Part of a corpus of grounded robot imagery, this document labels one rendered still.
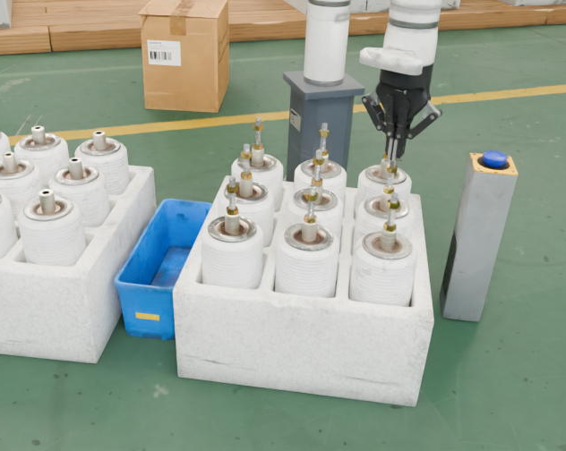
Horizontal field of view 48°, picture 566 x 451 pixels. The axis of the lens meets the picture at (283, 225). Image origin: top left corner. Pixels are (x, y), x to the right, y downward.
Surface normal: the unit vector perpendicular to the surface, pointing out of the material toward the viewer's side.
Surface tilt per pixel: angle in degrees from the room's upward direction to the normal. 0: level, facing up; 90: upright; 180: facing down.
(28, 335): 90
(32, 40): 90
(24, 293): 90
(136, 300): 92
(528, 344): 0
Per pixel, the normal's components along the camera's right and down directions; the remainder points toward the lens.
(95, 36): 0.33, 0.51
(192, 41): -0.07, 0.52
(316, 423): 0.04, -0.85
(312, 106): -0.45, 0.49
